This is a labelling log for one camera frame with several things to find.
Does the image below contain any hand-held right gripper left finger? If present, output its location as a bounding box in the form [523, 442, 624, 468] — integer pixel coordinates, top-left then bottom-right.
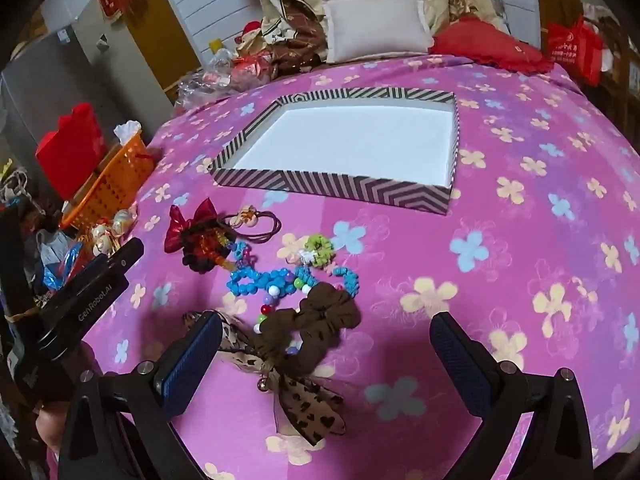
[57, 310, 223, 480]

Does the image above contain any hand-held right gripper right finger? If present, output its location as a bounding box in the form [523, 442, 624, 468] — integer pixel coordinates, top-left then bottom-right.
[429, 311, 598, 480]

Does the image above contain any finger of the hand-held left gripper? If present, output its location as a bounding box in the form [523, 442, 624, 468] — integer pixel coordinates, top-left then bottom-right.
[101, 236, 146, 277]

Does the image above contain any red organza hair bow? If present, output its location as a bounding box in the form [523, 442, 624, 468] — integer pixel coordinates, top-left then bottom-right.
[164, 199, 221, 256]

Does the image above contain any black beaded scrunchie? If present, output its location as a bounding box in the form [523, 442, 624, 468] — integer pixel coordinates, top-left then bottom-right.
[180, 240, 221, 275]

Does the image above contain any leopard heart-print ribbon bow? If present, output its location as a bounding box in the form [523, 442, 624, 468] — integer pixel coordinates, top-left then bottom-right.
[182, 310, 347, 446]

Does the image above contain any brown hair tie with charm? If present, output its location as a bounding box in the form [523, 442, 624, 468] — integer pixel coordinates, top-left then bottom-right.
[220, 207, 283, 246]

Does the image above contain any blue and orange bead bracelet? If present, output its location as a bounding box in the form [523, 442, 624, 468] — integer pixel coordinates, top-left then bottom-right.
[295, 266, 361, 301]

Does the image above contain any brown fabric scrunchie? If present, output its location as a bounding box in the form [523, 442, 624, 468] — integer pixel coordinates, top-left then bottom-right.
[250, 281, 362, 376]

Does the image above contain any striped cardboard box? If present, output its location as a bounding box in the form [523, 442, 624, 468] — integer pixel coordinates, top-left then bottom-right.
[207, 87, 461, 216]

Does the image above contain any person's left hand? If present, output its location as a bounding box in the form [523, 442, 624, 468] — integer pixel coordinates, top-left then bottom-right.
[35, 404, 66, 462]

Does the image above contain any blue foil wrapper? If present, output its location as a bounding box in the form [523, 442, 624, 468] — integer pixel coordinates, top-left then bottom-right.
[42, 242, 83, 291]

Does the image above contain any orange plastic basket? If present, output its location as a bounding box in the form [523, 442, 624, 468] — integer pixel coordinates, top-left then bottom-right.
[61, 132, 153, 231]

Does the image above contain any red gift box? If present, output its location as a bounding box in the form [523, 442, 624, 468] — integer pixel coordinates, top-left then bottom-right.
[36, 103, 108, 198]

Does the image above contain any white tissue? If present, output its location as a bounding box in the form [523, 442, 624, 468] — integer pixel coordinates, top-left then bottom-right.
[114, 120, 143, 142]

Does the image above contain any pink flowered bedsheet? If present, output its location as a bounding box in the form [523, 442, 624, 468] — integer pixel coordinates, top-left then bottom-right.
[82, 55, 640, 480]

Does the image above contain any clear plastic bag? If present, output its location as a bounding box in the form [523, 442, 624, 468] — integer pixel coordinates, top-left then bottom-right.
[175, 52, 251, 111]

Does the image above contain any grey refrigerator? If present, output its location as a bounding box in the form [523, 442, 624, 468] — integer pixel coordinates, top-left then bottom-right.
[0, 25, 108, 161]

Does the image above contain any yellow wooden door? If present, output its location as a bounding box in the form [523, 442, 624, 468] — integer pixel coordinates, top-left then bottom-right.
[120, 0, 203, 108]

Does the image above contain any red plush toy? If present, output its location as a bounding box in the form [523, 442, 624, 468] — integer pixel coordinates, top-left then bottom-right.
[235, 21, 263, 48]

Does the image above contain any red pillow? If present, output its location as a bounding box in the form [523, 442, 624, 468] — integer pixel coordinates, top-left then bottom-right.
[430, 16, 556, 73]

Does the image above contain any red shopping bag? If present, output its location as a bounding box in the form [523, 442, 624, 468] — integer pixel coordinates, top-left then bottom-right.
[544, 16, 604, 87]

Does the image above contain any white pillow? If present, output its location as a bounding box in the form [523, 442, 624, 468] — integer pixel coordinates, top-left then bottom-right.
[320, 0, 432, 64]

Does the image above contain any multicolour round bead bracelet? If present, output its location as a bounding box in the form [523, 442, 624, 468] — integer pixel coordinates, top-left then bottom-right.
[252, 282, 311, 356]

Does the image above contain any green bead bracelet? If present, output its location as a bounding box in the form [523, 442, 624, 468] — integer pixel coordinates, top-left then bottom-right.
[299, 234, 335, 267]

